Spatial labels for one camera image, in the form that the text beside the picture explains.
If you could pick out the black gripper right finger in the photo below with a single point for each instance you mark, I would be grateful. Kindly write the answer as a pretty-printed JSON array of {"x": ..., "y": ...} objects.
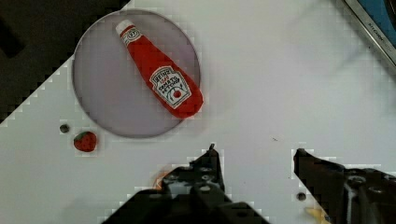
[{"x": 348, "y": 196}]

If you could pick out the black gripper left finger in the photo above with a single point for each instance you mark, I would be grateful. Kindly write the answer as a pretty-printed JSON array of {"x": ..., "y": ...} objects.
[{"x": 192, "y": 194}]

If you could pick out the red plush ketchup bottle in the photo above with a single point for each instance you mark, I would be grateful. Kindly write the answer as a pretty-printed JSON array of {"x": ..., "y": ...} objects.
[{"x": 172, "y": 87}]

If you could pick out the grey round plate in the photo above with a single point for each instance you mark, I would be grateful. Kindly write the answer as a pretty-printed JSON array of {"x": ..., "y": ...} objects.
[{"x": 108, "y": 85}]

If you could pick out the red strawberry on table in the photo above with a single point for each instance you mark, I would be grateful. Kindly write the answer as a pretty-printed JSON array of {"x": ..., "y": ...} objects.
[{"x": 85, "y": 142}]

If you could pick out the silver toaster oven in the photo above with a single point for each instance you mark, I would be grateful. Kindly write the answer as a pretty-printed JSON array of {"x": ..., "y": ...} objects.
[{"x": 376, "y": 20}]

